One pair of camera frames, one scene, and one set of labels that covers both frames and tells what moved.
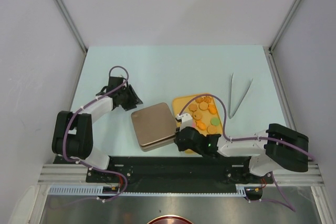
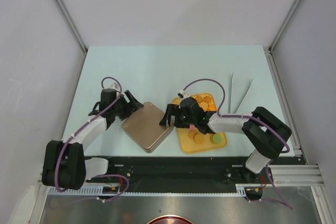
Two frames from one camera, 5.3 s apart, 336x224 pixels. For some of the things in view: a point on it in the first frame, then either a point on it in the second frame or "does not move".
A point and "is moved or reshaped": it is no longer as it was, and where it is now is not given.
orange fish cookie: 212,108 does not move
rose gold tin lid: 154,124 is moved or reshaped
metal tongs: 231,116 does not move
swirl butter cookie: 199,100 does not move
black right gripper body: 181,146 → 182,120
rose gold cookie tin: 158,145 is moved or reshaped
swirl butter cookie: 208,99 does not move
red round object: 170,219 does not move
